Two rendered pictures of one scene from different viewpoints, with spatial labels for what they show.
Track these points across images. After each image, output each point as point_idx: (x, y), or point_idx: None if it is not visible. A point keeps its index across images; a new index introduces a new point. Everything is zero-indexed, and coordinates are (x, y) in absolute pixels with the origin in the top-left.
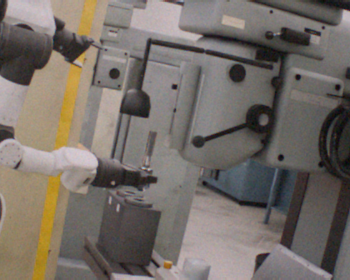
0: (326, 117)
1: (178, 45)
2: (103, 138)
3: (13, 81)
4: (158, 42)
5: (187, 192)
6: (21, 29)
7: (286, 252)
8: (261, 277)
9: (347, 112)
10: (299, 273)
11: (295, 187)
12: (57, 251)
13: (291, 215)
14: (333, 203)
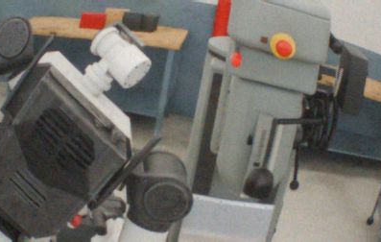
0: (311, 111)
1: (304, 121)
2: None
3: (169, 229)
4: (287, 122)
5: None
6: (178, 172)
7: (207, 199)
8: (192, 225)
9: (337, 111)
10: (239, 212)
11: (202, 144)
12: None
13: (202, 169)
14: None
